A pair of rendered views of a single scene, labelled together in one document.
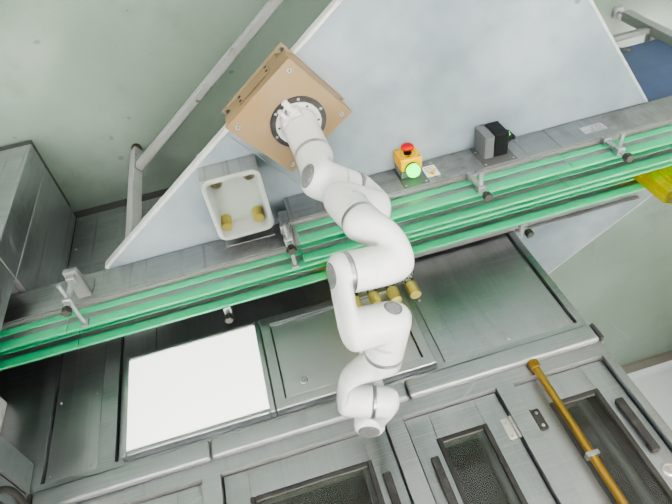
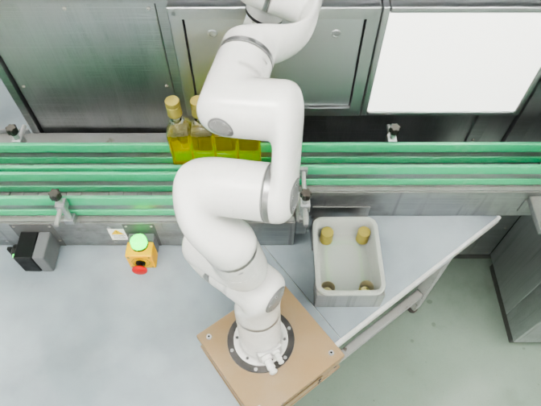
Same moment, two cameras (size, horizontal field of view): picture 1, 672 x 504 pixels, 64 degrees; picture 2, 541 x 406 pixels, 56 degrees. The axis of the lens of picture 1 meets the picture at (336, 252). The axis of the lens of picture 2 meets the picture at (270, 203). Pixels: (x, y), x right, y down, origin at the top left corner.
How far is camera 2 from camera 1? 0.40 m
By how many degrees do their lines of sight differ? 12
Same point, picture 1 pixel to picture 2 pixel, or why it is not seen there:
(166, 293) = (452, 176)
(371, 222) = (219, 249)
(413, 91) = (117, 333)
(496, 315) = (74, 41)
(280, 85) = (272, 391)
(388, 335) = (238, 92)
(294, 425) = not seen: outside the picture
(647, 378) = not seen: outside the picture
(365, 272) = (248, 191)
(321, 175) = (259, 299)
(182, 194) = (402, 279)
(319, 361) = (309, 50)
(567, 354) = not seen: outside the picture
